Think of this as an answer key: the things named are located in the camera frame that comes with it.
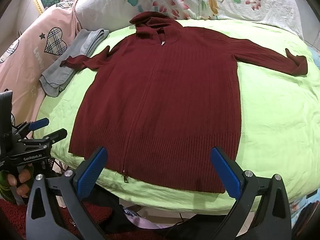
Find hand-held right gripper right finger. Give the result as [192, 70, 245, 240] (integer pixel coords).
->
[210, 147, 292, 240]

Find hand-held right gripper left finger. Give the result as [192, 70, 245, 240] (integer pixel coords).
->
[26, 147, 108, 240]

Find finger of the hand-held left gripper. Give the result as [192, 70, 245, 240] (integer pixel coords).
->
[41, 128, 68, 145]
[26, 117, 49, 132]

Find dark red knit hooded cardigan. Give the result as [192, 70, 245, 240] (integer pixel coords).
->
[59, 11, 308, 193]

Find person's left hand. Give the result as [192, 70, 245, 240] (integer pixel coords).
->
[0, 165, 34, 200]

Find red carpet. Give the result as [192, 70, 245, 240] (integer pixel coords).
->
[0, 197, 113, 240]

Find light green bed sheet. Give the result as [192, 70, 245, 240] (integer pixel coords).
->
[32, 19, 320, 215]

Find pink heart print quilt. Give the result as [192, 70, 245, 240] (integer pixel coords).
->
[0, 0, 84, 140]

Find folded grey jeans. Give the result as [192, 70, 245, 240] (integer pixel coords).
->
[39, 29, 110, 98]

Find white floral quilt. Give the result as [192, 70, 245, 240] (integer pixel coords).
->
[75, 0, 304, 39]

